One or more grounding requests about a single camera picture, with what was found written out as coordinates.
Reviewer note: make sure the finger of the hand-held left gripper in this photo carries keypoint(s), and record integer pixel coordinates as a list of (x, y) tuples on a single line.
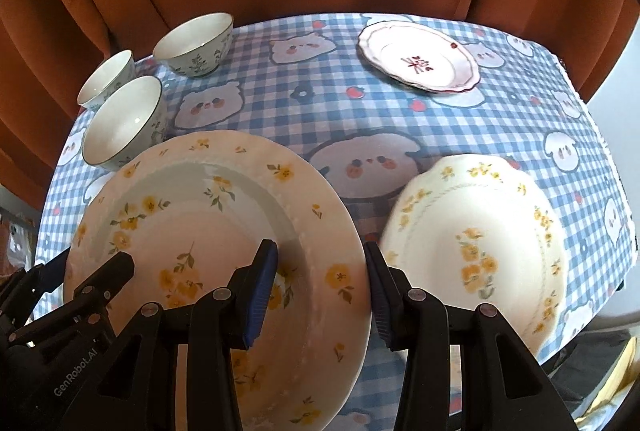
[(112, 278), (52, 268)]

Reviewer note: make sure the large yellow flower plate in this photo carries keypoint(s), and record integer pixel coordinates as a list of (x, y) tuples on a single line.
[(200, 211)]

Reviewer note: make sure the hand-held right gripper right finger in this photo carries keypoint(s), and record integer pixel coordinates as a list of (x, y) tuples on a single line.
[(379, 301)]

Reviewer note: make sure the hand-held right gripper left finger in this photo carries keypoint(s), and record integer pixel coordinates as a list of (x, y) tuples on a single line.
[(261, 296)]

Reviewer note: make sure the scalloped cream yellow flower plate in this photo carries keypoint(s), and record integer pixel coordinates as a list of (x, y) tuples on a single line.
[(450, 221)]

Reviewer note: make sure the blue checked bear tablecloth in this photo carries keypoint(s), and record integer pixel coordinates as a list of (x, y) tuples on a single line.
[(310, 121)]

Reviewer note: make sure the white floral bowl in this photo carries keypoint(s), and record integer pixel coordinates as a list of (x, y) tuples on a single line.
[(190, 38), (105, 76), (122, 121)]

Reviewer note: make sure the red rimmed white plate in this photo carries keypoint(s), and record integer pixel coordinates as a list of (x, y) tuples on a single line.
[(425, 56)]

